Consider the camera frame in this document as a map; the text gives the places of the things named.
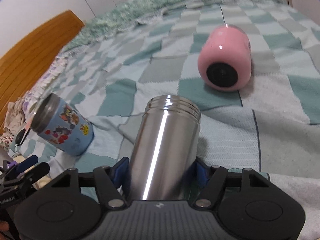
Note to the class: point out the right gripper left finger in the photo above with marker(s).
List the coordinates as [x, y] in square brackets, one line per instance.
[107, 181]

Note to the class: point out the floral pillow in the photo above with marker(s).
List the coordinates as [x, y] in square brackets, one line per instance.
[18, 111]

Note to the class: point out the blue sticker cup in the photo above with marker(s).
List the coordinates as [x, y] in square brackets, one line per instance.
[61, 125]

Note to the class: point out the stainless steel cup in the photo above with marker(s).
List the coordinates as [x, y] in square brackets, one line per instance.
[164, 150]

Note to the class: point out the pink cup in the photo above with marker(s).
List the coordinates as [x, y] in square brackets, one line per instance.
[225, 61]

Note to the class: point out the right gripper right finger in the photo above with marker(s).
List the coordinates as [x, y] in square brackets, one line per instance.
[211, 181]

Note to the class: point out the green fluffy duvet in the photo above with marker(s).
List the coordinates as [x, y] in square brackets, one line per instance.
[129, 14]

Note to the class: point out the wooden headboard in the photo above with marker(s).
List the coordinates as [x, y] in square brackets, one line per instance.
[29, 59]

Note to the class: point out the checkered green blanket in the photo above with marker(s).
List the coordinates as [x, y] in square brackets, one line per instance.
[271, 125]

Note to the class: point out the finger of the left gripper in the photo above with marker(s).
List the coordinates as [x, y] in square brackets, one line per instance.
[26, 164]
[33, 175]

